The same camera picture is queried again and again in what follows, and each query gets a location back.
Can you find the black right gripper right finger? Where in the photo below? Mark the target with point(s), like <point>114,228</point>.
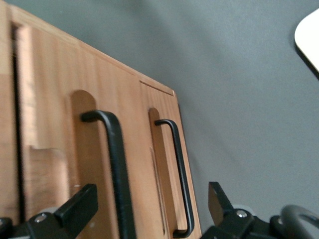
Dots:
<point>219,206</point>

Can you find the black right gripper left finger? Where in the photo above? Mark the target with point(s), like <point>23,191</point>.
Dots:
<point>79,206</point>

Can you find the wooden board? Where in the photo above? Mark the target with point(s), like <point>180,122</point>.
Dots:
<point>6,124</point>

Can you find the white rounded flat board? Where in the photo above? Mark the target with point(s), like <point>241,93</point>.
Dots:
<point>311,37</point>

